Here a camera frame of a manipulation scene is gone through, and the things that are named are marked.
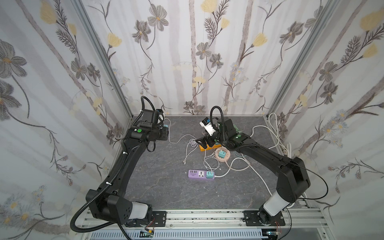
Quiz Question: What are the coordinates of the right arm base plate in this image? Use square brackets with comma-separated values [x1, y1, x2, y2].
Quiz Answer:
[243, 210, 286, 227]

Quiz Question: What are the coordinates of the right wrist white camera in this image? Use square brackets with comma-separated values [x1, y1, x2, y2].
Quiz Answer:
[200, 117, 217, 136]

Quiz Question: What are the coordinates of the round pink power socket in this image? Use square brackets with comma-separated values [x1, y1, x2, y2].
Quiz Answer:
[215, 147, 231, 163]

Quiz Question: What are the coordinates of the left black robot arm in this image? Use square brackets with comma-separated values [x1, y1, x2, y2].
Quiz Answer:
[70, 96, 169, 233]

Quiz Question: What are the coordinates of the purple power strip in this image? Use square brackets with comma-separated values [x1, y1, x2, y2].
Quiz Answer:
[188, 170, 215, 180]

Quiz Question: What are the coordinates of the teal charger plug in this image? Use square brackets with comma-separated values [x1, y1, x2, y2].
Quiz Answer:
[218, 150, 227, 159]
[206, 171, 215, 179]

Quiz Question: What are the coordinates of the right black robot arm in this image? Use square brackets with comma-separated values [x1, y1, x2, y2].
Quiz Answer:
[196, 106, 315, 225]

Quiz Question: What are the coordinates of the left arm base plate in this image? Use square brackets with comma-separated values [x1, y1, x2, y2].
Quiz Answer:
[125, 211, 167, 228]

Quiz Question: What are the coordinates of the orange power strip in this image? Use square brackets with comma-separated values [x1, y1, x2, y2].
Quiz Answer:
[199, 144, 222, 152]

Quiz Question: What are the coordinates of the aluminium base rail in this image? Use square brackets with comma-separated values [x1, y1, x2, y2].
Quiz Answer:
[82, 208, 334, 240]

